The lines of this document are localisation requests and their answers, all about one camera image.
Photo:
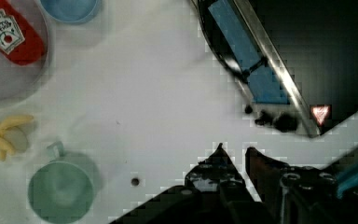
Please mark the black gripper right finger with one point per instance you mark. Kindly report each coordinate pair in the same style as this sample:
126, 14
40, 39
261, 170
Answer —
265, 174

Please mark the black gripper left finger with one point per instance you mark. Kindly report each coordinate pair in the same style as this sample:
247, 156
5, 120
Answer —
218, 168

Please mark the blue oven door with handle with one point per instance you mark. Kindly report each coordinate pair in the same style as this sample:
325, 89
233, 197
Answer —
234, 46

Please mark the silver black toaster oven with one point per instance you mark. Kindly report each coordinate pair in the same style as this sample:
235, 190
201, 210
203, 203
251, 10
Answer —
312, 48

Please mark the mint green cup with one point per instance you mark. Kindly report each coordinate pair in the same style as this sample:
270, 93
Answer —
63, 190

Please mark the light blue cup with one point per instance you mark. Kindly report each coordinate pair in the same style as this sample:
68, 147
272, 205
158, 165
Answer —
71, 11

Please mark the plush yellow banana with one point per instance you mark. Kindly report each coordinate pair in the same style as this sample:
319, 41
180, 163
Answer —
13, 139

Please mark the lavender round plate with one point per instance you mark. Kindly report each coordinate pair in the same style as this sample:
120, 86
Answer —
16, 79

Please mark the red plush ketchup bottle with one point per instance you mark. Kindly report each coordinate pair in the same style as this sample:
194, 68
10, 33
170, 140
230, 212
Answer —
19, 41

